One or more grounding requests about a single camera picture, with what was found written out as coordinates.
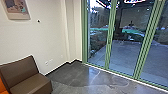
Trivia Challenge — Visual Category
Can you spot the brown sofa seat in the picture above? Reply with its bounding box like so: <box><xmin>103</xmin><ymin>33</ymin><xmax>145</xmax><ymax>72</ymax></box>
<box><xmin>0</xmin><ymin>54</ymin><xmax>54</xmax><ymax>94</ymax></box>

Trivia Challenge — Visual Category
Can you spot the green glass door frame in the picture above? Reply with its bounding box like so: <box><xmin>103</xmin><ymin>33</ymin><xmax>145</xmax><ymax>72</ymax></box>
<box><xmin>80</xmin><ymin>0</ymin><xmax>168</xmax><ymax>90</ymax></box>

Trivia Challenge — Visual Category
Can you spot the white double wall outlet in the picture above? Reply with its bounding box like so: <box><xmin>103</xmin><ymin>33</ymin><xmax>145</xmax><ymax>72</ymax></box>
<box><xmin>44</xmin><ymin>58</ymin><xmax>54</xmax><ymax>66</ymax></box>

